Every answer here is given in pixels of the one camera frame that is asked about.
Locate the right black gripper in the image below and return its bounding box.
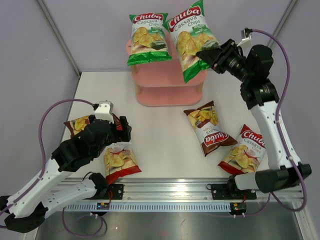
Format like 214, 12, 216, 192
196, 39, 253, 84

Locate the green chips bag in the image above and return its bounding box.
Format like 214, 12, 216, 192
127, 12, 172, 66
163, 0, 220, 83

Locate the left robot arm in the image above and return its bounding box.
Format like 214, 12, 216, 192
0, 116, 132, 233

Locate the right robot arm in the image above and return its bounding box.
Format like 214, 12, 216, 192
196, 39, 312, 198

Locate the red chips bag left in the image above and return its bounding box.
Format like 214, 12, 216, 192
103, 141, 141, 185

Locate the red chips bag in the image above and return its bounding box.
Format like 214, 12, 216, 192
103, 141, 141, 185
218, 124, 266, 175

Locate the brown chips bag left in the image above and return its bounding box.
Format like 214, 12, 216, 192
63, 113, 123, 138

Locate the brown chips bag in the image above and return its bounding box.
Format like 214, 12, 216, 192
63, 113, 123, 138
183, 100, 238, 157

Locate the pink three-tier shelf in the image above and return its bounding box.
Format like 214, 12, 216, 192
130, 35, 208, 107

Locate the brown chips bag right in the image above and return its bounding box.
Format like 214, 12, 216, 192
183, 100, 238, 157

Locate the red chips bag right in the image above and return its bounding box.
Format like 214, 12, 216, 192
218, 124, 266, 175

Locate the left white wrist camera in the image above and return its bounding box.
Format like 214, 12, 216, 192
93, 101, 114, 124

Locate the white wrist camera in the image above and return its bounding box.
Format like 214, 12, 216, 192
93, 101, 114, 124
237, 27, 253, 48

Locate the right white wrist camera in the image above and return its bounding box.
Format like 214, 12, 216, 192
237, 27, 253, 48

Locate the aluminium mounting rail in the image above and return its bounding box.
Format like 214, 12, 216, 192
50, 179, 303, 203

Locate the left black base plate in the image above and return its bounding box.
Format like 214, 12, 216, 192
96, 183, 124, 200

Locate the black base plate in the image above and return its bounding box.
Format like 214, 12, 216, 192
207, 183, 257, 200
96, 183, 124, 200

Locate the white slotted cable duct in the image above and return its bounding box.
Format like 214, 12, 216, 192
65, 201, 231, 213

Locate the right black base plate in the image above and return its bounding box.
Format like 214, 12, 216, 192
207, 183, 257, 200

